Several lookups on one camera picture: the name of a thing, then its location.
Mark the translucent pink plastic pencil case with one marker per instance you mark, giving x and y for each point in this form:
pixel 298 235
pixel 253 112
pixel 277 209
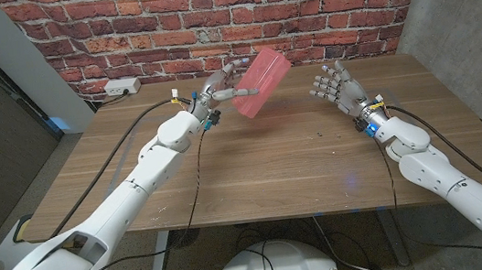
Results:
pixel 262 81

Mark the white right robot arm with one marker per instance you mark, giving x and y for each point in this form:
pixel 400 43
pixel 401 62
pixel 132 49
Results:
pixel 460 191

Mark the grey metal table leg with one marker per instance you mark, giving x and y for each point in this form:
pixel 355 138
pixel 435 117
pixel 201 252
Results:
pixel 394 236
pixel 159 260

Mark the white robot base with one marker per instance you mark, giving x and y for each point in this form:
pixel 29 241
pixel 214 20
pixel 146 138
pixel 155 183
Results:
pixel 280 264

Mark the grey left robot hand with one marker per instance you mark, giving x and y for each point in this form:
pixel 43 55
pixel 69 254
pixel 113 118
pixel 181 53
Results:
pixel 212 90

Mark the white power strip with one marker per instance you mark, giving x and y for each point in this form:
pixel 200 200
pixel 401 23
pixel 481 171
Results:
pixel 122 86

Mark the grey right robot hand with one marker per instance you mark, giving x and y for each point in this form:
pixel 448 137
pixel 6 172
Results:
pixel 349 94

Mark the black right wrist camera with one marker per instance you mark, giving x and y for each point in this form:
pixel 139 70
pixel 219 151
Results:
pixel 365 128

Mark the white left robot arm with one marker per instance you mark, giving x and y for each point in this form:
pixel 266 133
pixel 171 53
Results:
pixel 129 199

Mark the red brick print backdrop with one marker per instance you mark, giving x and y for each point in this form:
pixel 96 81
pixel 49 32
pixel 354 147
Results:
pixel 231 16

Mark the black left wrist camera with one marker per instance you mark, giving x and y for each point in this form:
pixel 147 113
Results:
pixel 213 119

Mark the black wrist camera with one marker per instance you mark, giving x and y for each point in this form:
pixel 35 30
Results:
pixel 365 128
pixel 213 119

